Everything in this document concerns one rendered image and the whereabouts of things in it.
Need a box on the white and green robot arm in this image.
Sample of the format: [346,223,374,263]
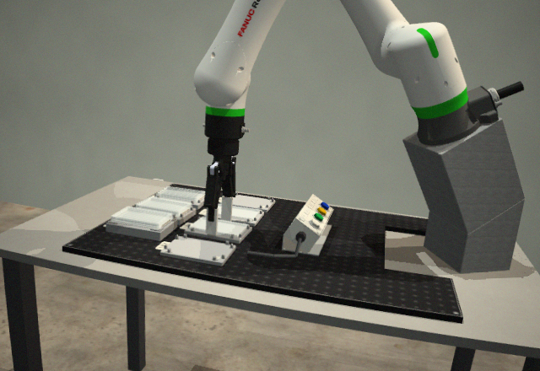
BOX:
[194,0,524,146]

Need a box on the white button panel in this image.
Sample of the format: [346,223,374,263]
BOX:
[247,194,333,258]

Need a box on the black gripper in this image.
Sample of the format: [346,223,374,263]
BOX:
[203,138,239,235]

